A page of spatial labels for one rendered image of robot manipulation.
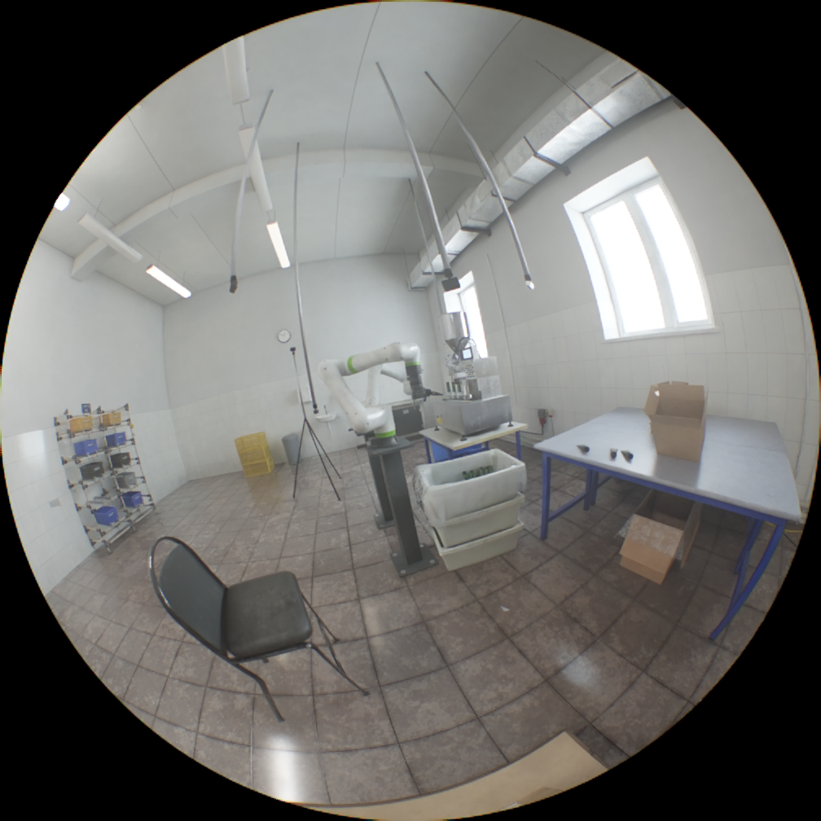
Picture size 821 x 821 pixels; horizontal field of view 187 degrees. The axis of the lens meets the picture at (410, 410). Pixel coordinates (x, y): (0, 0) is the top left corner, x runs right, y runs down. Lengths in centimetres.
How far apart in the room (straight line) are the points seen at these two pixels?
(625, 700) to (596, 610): 59
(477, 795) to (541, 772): 20
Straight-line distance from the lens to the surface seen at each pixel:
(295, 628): 93
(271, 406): 579
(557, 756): 117
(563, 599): 164
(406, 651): 148
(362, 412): 135
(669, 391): 140
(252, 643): 97
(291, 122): 366
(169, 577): 103
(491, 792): 115
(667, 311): 299
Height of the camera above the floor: 129
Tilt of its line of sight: 7 degrees down
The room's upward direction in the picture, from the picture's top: 10 degrees counter-clockwise
